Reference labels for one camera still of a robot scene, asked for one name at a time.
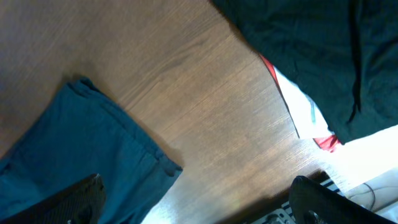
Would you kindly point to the black garment in pile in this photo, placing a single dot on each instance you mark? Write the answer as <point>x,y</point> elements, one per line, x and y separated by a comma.
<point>341,53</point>

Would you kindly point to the red white garment underneath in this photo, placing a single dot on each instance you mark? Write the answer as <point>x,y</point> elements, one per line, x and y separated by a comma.
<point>308,120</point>

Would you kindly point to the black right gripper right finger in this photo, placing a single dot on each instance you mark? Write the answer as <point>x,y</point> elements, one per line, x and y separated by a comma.
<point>313,203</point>

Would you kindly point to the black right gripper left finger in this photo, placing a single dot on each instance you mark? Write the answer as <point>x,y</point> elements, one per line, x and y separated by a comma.
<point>80,203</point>

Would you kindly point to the dark blue shorts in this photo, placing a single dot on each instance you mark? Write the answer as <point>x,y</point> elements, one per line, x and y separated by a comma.
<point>83,132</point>

